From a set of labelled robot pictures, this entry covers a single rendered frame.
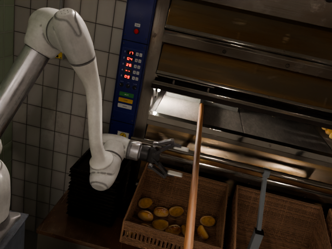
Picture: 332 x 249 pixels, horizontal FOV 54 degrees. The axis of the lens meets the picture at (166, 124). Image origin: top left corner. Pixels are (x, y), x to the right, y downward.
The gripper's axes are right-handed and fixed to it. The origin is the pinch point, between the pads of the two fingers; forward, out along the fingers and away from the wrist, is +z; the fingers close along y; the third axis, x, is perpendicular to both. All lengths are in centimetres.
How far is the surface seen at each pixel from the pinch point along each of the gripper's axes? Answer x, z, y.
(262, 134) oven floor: -66, 47, 2
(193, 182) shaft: 15.9, 5.6, -0.7
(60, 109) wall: -56, -84, 14
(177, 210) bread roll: -40, 5, 56
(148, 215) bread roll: -28, -11, 56
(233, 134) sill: -55, 28, 2
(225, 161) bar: -17.5, 21.4, 2.9
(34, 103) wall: -56, -102, 14
